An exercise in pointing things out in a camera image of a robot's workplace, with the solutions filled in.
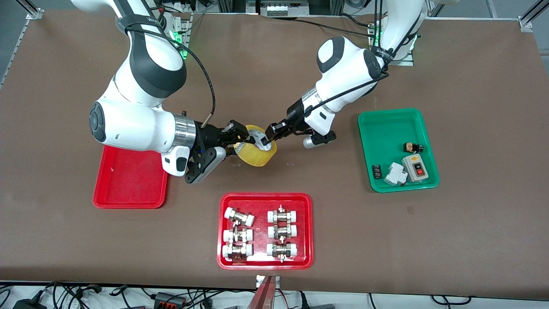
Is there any yellow tape roll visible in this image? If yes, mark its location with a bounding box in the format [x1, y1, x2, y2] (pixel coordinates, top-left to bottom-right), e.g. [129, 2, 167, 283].
[234, 125, 278, 168]

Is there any red tray holding fittings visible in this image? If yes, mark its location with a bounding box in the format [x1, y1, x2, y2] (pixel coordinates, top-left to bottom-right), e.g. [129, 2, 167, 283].
[217, 192, 314, 270]

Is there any green plastic tray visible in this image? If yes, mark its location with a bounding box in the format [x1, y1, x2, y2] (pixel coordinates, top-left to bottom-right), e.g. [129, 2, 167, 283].
[357, 108, 440, 193]

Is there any empty red plastic tray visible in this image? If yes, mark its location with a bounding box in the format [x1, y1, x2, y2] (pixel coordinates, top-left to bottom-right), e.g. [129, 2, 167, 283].
[93, 145, 169, 209]

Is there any white capped metal pipe fitting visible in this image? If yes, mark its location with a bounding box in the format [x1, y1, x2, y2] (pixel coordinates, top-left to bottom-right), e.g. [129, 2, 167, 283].
[268, 224, 298, 240]
[223, 227, 253, 244]
[266, 242, 299, 262]
[222, 243, 253, 261]
[224, 207, 255, 227]
[267, 205, 299, 224]

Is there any grey terminal block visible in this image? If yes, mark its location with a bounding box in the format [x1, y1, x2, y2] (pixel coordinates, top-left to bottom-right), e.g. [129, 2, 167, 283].
[266, 2, 310, 18]

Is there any white circuit breaker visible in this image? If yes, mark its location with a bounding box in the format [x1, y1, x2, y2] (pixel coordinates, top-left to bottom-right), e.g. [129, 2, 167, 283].
[383, 162, 408, 187]

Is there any red metal bar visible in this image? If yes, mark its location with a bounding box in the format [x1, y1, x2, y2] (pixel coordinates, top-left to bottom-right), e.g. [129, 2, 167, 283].
[247, 276, 277, 309]

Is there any black cable with green plug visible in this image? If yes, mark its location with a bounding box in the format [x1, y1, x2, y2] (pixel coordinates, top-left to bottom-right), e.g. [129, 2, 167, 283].
[296, 17, 380, 35]

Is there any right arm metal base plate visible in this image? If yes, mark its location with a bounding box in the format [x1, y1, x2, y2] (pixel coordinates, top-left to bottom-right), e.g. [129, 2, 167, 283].
[171, 13, 192, 59]

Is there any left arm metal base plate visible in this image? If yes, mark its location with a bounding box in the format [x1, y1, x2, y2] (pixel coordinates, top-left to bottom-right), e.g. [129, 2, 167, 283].
[370, 21, 414, 66]

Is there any grey on-off switch box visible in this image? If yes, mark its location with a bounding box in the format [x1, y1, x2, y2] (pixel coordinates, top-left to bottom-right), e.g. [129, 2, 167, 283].
[401, 154, 429, 183]

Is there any small metal bracket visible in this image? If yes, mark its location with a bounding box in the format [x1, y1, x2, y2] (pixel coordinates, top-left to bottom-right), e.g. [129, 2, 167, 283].
[256, 275, 281, 289]

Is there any aluminium frame corner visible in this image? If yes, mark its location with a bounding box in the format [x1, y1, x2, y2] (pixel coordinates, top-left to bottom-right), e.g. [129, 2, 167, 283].
[518, 0, 549, 33]
[15, 0, 44, 21]

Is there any black floor cable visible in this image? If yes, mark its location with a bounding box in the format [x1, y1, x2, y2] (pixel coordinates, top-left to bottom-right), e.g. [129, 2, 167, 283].
[430, 294, 472, 306]

